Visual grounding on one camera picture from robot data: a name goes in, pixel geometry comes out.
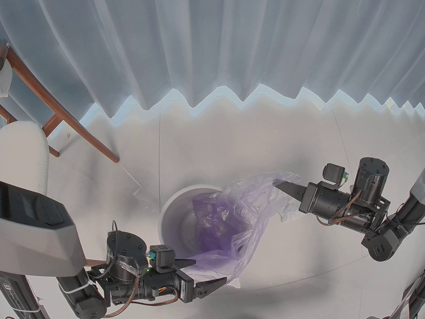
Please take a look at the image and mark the white paper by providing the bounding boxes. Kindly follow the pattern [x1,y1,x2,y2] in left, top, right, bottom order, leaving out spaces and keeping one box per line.
[277,195,301,224]

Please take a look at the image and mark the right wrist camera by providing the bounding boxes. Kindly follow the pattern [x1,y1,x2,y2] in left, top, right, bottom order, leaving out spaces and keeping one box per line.
[323,163,349,189]

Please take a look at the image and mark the purple plastic bag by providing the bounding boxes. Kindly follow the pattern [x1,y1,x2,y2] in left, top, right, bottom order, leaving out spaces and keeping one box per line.
[181,171,301,289]

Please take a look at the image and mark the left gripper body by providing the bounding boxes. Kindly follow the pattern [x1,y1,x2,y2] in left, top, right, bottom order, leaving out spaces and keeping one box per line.
[138,267,195,304]

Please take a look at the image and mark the wooden chair white cushion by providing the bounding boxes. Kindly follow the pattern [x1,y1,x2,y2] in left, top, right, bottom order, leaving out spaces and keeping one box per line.
[0,40,120,268]

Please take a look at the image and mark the white trash bin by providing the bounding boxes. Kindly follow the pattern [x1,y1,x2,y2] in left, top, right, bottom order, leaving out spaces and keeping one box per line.
[160,184,266,262]

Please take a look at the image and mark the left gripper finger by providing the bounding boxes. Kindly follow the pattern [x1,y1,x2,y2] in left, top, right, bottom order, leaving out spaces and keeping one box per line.
[193,276,228,301]
[174,259,197,272]

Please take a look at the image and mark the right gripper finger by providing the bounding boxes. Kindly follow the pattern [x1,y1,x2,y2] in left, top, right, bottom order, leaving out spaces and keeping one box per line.
[276,181,309,208]

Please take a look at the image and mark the white curtain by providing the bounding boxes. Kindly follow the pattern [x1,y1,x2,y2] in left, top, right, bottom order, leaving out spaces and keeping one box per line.
[0,0,425,120]

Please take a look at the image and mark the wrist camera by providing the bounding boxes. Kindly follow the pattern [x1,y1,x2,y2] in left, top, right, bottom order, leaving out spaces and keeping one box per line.
[323,163,349,189]
[148,244,175,274]

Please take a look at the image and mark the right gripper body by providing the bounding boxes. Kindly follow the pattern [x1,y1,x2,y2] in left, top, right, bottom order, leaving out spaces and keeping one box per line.
[298,181,353,219]

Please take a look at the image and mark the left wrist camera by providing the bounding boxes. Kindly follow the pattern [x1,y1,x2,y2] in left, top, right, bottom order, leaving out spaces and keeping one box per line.
[148,244,175,274]

